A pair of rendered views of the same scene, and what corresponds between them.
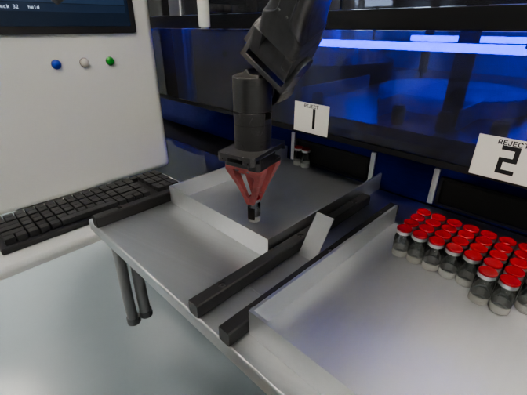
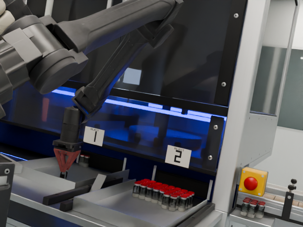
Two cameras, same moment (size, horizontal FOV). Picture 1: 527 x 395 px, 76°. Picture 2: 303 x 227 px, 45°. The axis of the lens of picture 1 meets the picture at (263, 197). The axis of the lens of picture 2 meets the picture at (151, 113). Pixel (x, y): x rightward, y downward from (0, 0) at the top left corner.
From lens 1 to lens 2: 0.69 m
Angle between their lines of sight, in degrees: 31
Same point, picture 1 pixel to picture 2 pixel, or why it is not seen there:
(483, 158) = (169, 156)
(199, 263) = (39, 192)
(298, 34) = (99, 96)
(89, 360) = not seen: outside the picture
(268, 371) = (82, 216)
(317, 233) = (98, 183)
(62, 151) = not seen: outside the picture
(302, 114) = (89, 133)
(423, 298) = (143, 206)
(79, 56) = not seen: outside the picture
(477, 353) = (160, 216)
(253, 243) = (66, 187)
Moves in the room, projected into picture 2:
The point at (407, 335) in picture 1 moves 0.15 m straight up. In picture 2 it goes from (135, 213) to (144, 159)
